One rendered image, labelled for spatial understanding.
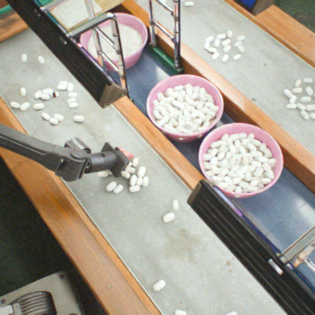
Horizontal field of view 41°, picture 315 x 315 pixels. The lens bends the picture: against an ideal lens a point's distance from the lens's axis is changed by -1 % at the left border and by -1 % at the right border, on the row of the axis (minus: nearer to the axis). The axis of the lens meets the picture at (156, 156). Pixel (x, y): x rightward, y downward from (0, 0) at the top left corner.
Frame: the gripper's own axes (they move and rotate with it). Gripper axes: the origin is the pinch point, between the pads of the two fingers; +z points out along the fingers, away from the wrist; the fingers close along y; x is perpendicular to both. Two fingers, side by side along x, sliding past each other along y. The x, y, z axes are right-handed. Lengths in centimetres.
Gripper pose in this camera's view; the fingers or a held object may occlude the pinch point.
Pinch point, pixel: (131, 156)
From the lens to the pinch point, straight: 139.0
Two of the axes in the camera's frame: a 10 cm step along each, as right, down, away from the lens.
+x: -4.6, 7.4, 5.0
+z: 6.4, -1.2, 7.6
